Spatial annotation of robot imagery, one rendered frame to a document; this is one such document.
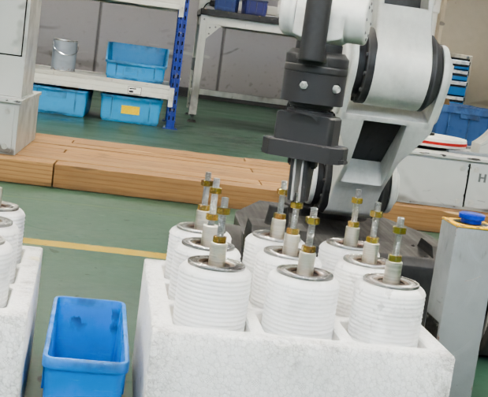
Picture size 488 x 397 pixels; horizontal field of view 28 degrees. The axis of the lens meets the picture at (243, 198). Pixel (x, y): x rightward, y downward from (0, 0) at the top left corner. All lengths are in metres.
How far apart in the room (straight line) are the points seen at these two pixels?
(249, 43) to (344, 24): 8.37
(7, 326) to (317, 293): 0.39
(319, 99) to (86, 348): 0.54
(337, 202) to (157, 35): 7.69
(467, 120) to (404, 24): 4.11
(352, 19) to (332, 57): 0.06
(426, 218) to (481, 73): 4.49
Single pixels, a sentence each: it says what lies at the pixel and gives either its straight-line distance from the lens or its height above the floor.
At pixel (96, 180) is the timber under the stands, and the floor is 0.04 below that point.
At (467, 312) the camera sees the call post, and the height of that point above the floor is 0.18.
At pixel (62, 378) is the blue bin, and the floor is 0.09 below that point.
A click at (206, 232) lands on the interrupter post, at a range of 1.39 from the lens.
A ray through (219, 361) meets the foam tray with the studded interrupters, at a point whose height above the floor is 0.15.
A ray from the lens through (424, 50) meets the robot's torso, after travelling 1.83.
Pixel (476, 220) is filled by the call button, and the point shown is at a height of 0.32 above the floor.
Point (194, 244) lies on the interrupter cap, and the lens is 1.38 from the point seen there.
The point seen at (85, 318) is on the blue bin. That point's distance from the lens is 1.56.
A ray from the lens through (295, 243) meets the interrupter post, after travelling 1.41.
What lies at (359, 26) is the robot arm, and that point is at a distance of 1.35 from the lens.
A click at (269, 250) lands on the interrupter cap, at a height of 0.25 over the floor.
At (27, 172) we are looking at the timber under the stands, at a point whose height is 0.04.
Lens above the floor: 0.53
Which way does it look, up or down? 9 degrees down
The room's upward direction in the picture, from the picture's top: 8 degrees clockwise
